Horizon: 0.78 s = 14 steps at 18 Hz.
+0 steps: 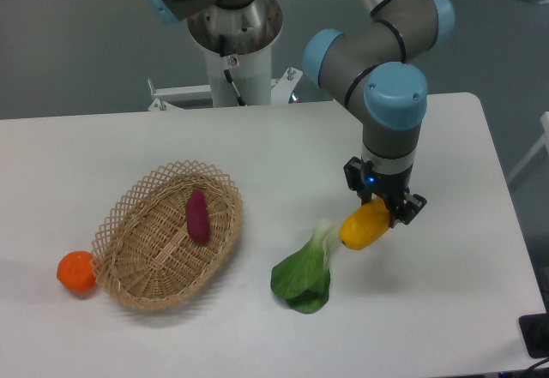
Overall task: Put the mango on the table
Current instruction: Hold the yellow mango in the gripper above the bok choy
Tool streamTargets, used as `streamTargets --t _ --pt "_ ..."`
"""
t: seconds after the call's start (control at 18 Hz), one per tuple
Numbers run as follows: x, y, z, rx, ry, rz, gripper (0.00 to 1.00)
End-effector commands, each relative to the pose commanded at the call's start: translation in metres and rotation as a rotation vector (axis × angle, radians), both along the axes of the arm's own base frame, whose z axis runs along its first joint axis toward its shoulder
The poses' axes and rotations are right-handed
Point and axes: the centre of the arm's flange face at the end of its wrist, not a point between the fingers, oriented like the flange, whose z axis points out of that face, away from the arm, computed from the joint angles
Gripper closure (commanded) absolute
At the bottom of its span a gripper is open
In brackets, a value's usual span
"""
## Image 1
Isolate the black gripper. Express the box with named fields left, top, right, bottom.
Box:
left=343, top=155, right=427, bottom=228

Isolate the yellow mango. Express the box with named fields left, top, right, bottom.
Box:
left=339, top=197, right=390, bottom=250

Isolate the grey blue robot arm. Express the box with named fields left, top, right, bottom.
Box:
left=148, top=0, right=455, bottom=224

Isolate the green bok choy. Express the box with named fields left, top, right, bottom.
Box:
left=270, top=220, right=339, bottom=315

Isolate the purple sweet potato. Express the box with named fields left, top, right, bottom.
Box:
left=185, top=189, right=210, bottom=245

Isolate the black device at table edge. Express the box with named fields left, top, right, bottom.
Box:
left=518, top=313, right=548, bottom=359

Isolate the woven wicker basket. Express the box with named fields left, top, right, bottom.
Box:
left=92, top=160, right=243, bottom=311

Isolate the orange tangerine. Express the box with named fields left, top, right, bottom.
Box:
left=56, top=250, right=96, bottom=294

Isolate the white frame at right edge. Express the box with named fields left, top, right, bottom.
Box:
left=506, top=111, right=548, bottom=191

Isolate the black cable on pedestal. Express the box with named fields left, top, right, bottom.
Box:
left=219, top=34, right=249, bottom=107

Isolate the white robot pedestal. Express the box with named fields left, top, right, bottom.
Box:
left=148, top=0, right=303, bottom=111

